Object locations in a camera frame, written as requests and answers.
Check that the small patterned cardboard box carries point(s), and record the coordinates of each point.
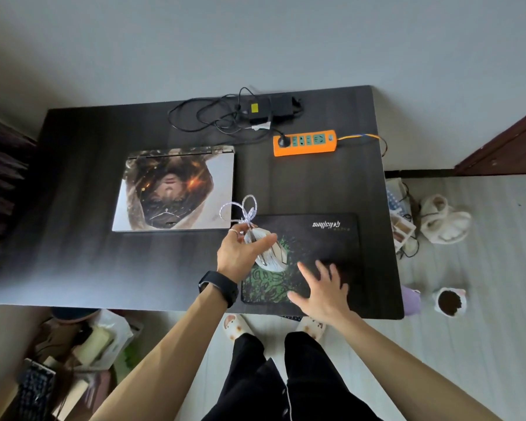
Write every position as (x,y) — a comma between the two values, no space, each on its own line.
(401,223)

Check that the person's left forearm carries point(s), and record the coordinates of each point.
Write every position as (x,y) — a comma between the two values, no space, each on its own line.
(166,359)

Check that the purple plastic container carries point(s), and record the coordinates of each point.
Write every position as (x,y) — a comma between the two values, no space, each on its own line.
(411,301)

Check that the black power adapter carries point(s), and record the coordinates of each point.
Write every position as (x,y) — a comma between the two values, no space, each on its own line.
(280,105)

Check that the white paper sheet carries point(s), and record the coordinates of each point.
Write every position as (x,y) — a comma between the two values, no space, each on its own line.
(118,333)

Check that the cream and purple curtain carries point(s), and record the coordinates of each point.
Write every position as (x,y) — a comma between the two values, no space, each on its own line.
(4,192)

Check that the black smartwatch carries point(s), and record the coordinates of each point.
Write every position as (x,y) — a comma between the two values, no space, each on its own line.
(219,287)

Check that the white geometric mouse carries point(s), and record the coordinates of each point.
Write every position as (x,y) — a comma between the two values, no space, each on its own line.
(274,260)

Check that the person's left hand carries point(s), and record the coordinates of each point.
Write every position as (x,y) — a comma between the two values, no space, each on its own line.
(234,258)

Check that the pink and black cap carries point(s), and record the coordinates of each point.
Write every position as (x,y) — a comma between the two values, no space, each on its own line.
(74,314)

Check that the person's right forearm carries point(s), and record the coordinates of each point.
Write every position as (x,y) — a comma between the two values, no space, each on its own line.
(407,372)

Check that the black trousers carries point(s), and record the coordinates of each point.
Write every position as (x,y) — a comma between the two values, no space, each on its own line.
(307,381)

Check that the black green mouse pad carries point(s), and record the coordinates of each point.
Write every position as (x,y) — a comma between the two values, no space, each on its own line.
(324,241)

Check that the black keyboard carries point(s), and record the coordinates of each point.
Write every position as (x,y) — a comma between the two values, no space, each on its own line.
(35,390)

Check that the person's right hand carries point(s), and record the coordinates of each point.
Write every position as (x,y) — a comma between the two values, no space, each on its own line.
(326,302)

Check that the orange power strip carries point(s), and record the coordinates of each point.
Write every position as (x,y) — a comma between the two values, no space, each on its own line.
(304,143)

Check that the laptop with printed lid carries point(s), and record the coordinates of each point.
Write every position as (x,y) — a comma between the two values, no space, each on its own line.
(171,192)

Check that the dark wooden desk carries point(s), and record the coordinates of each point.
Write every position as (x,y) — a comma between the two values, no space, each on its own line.
(79,170)

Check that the white pot with soil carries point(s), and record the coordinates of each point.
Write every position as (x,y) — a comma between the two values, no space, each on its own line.
(450,302)

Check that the green plastic bag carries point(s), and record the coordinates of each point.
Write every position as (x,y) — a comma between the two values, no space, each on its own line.
(127,361)

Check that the brown wooden door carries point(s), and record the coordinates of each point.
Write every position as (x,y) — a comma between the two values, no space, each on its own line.
(508,149)

